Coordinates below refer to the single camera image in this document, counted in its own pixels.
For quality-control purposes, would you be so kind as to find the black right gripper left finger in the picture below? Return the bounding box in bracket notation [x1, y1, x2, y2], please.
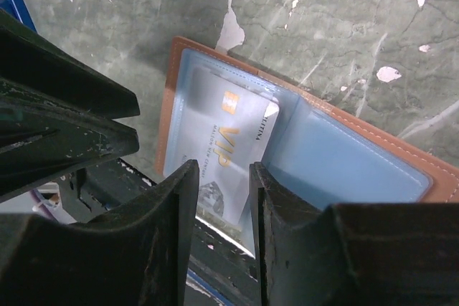
[1, 160, 199, 305]

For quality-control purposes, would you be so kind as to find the silver VIP card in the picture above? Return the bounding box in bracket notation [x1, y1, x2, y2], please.
[164, 67, 280, 224]

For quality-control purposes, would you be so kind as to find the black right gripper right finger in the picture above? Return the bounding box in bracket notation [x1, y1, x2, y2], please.
[249, 162, 458, 305]

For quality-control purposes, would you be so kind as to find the tan leather card holder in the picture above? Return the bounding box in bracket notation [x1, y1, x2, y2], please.
[156, 37, 458, 250]

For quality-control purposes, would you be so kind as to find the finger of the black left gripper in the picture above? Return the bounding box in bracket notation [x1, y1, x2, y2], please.
[1, 10, 140, 119]
[1, 80, 139, 201]

